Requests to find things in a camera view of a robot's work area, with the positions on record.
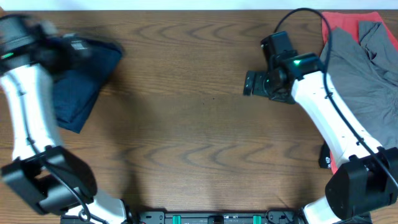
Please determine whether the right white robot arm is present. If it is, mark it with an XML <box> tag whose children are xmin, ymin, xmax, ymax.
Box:
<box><xmin>243</xmin><ymin>52</ymin><xmax>397</xmax><ymax>223</ymax></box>

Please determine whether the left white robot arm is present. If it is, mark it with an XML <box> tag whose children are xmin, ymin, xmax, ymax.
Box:
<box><xmin>1</xmin><ymin>14</ymin><xmax>134</xmax><ymax>223</ymax></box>

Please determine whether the folded dark navy garment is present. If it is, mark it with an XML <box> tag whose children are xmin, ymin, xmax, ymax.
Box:
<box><xmin>52</xmin><ymin>38</ymin><xmax>123</xmax><ymax>133</ymax></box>

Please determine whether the black garment with logo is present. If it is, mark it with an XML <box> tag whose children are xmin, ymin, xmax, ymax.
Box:
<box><xmin>318</xmin><ymin>142</ymin><xmax>331</xmax><ymax>169</ymax></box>

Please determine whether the grey shirt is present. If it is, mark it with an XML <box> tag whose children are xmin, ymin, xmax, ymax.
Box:
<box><xmin>319</xmin><ymin>20</ymin><xmax>398</xmax><ymax>150</ymax></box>

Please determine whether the red garment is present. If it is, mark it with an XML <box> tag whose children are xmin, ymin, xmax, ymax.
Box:
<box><xmin>320</xmin><ymin>11</ymin><xmax>398</xmax><ymax>175</ymax></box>

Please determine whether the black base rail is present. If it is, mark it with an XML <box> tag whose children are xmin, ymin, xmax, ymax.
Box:
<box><xmin>130</xmin><ymin>210</ymin><xmax>373</xmax><ymax>224</ymax></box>

